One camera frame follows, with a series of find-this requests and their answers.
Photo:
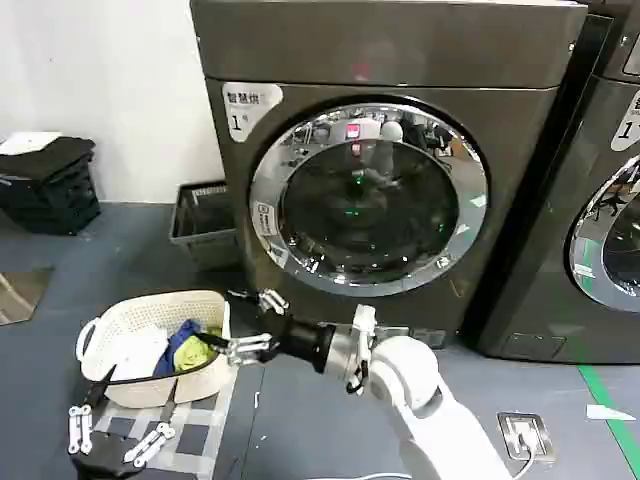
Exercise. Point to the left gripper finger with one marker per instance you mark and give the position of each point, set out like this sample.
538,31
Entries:
80,430
150,442

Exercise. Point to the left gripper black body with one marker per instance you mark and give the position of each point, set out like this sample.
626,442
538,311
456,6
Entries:
107,460

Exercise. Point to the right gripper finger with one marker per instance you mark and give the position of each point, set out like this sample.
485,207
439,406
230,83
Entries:
247,347
272,301

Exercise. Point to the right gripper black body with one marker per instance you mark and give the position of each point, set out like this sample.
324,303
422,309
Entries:
300,340

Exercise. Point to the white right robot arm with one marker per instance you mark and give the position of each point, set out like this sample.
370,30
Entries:
405,370

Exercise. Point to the grey checkered floor mat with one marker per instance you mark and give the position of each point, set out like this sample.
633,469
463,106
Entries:
200,430

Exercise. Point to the yellow-green cloth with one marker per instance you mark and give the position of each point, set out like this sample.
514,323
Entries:
192,352

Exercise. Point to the blue cloth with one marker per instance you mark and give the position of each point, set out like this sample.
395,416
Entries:
165,357

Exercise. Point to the round glass dryer door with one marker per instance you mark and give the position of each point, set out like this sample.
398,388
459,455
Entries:
325,225
620,240

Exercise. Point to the white cloth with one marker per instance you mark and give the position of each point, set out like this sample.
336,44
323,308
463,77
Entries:
142,350

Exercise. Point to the grey plastic crate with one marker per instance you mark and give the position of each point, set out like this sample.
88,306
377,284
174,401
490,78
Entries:
200,240

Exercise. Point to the white perforated laundry basket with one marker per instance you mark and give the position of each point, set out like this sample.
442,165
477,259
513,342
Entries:
150,307

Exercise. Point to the brown floor plate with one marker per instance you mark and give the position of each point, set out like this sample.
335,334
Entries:
22,295

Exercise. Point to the white dryer label sticker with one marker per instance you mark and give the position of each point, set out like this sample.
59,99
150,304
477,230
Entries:
250,110
627,125

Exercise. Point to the steel floor socket box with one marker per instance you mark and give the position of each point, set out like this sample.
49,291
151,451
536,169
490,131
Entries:
510,425

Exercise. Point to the black stacked crates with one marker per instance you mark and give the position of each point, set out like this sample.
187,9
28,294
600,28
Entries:
50,190

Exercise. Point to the grey dryer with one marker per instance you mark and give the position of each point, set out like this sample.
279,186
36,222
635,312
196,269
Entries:
400,50
550,200

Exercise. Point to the white paper sheet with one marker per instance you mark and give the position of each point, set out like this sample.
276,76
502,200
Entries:
30,142

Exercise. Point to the green floor tape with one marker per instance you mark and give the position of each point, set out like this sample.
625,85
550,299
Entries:
597,387

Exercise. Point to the white paper scrap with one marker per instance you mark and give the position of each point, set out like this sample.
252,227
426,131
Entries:
607,412

